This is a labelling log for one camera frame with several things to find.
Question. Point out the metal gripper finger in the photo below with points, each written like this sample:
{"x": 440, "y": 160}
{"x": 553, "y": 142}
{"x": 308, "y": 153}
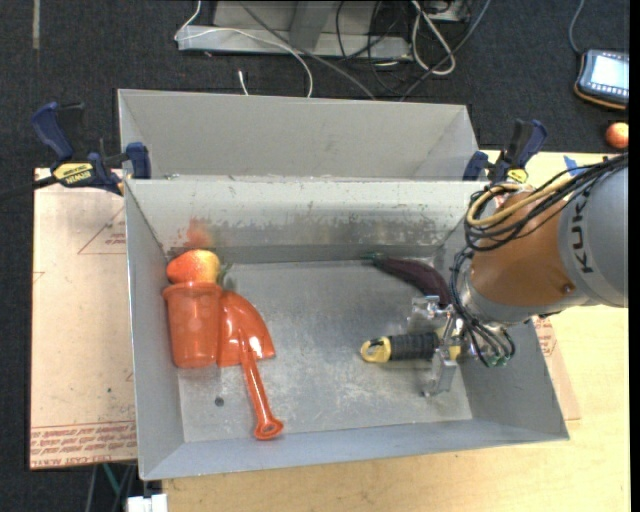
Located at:
{"x": 442, "y": 372}
{"x": 429, "y": 315}

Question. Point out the purple toy eggplant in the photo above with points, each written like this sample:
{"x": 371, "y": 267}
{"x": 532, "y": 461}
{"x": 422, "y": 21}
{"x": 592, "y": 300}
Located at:
{"x": 422, "y": 277}

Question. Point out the grey metal bin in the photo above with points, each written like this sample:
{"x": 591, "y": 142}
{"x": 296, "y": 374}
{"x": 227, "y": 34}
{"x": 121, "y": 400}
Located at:
{"x": 325, "y": 320}

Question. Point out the orange plastic toy shovel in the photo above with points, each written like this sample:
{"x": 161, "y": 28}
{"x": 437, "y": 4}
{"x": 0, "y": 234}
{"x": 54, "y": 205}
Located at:
{"x": 245, "y": 330}

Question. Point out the orange plastic cup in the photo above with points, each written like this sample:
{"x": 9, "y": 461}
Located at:
{"x": 192, "y": 325}

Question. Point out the orange and yellow toy fruit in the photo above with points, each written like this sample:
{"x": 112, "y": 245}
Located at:
{"x": 192, "y": 265}

